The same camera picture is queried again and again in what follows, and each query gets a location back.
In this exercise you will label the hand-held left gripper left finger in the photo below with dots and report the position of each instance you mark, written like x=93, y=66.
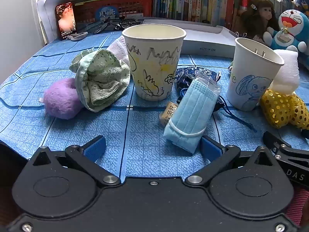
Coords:
x=95, y=148

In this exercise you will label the black toy bicycle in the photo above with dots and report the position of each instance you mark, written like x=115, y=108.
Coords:
x=125, y=24

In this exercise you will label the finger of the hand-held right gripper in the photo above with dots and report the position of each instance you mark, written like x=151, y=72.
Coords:
x=275, y=143

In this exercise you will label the black binder clip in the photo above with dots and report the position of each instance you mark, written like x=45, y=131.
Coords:
x=239, y=34

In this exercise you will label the white foam block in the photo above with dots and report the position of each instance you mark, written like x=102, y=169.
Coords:
x=287, y=75

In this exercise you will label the gold sequin plush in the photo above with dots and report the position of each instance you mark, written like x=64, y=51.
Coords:
x=280, y=108

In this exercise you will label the white charger plug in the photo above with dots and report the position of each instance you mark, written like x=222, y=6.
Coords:
x=259, y=53

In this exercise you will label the green floral cloth hat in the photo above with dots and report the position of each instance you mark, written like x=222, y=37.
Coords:
x=101, y=77

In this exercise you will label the blue checked tablecloth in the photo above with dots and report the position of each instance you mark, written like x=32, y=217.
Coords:
x=48, y=137

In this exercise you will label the row of upright books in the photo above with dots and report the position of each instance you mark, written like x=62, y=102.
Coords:
x=193, y=2

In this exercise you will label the purple plush ball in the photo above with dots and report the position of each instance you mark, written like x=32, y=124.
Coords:
x=61, y=99

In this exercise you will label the paper cup with blue drawing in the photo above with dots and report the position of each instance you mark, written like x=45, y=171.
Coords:
x=248, y=87

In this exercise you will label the dark red cloth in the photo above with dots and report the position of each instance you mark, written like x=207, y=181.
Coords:
x=299, y=203

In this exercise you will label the paper cup with yellow drawing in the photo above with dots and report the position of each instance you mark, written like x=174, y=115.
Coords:
x=154, y=72

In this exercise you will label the blue cat plush toy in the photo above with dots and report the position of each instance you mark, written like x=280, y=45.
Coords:
x=292, y=26

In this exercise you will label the large red plastic basket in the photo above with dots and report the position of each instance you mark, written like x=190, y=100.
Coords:
x=87, y=12

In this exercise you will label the white paper sheet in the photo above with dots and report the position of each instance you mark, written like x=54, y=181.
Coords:
x=47, y=17

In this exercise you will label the brown monkey plush toy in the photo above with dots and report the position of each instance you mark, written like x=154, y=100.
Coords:
x=256, y=17

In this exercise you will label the smartphone with lit screen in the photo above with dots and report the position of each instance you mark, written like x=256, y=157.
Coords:
x=66, y=20

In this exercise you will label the white shallow cardboard box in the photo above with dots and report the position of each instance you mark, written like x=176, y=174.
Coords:
x=205, y=42

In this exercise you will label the blue face mask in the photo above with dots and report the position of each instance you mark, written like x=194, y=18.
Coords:
x=190, y=111

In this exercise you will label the pale pink towel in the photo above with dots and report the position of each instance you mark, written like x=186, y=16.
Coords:
x=119, y=50

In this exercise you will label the red can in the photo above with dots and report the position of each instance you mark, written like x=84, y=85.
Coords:
x=245, y=2

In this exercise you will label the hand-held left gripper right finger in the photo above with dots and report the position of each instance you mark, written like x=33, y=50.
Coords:
x=210, y=147

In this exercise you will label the small tan snack packet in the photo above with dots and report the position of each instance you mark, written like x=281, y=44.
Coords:
x=169, y=112

